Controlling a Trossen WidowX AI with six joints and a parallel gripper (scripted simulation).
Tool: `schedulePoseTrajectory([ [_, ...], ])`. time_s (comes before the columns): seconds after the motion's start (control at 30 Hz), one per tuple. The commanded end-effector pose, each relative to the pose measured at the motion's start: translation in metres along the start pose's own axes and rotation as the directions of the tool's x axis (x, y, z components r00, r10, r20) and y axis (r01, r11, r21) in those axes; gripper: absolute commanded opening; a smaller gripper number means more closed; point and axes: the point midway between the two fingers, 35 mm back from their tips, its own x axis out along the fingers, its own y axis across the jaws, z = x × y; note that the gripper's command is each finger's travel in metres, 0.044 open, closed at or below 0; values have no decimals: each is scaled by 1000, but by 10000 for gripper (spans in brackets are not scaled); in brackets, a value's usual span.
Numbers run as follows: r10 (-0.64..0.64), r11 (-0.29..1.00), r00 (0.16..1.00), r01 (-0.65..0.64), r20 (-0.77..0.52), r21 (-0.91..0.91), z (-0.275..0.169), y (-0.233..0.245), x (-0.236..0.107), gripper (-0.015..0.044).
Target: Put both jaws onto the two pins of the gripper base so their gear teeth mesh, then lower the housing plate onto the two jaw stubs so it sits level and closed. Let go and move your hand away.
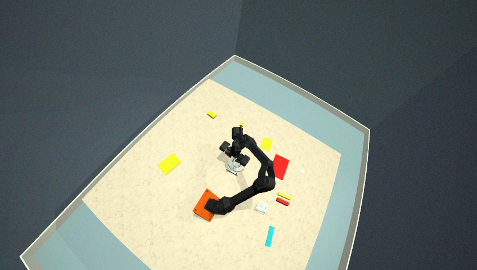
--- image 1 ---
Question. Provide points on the red flat bar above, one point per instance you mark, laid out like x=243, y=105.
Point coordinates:
x=282, y=201

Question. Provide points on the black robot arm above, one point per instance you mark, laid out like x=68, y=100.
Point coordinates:
x=262, y=183

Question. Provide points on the teal flat bar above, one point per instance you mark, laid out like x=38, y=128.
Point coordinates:
x=269, y=236

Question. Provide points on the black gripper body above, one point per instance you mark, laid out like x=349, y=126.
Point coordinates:
x=224, y=147

